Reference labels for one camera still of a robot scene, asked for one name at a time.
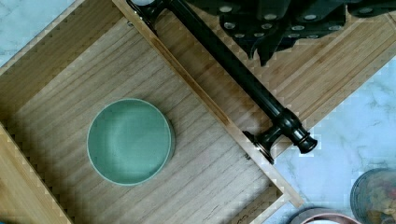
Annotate wooden drawer with black handle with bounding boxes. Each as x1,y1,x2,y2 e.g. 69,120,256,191
1,0,303,224

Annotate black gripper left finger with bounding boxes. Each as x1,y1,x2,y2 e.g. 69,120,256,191
219,0,291,60

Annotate wooden cutting board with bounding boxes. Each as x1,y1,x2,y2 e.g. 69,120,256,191
155,10,396,144

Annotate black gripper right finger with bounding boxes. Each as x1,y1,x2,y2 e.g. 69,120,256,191
257,0,395,66

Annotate green ceramic bowl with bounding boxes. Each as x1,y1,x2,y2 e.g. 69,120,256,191
87,98,176,186

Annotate pink rimmed plate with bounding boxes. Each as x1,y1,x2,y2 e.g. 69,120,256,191
289,208,361,224

